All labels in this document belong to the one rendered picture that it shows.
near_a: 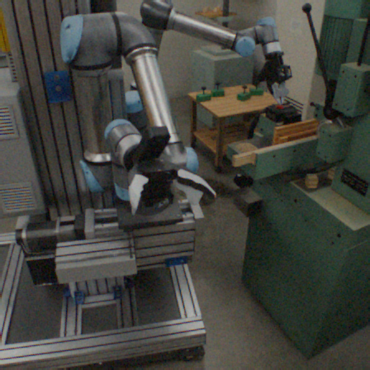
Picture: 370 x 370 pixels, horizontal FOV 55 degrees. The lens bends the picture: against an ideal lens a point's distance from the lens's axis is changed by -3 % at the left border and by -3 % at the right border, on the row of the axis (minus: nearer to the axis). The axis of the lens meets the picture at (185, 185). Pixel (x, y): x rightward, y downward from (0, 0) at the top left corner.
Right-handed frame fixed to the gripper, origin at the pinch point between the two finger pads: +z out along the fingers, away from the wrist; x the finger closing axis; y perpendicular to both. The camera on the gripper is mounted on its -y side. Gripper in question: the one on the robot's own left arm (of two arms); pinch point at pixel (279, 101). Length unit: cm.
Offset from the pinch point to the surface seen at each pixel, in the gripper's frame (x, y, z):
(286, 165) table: -11.0, 10.5, 26.0
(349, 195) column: 0.8, 28.8, 40.8
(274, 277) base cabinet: -10, -16, 81
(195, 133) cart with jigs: 39, -171, 1
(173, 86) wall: 79, -288, -65
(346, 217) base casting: -7, 33, 47
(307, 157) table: -0.3, 11.1, 25.0
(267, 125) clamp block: -3.5, -7.3, 8.5
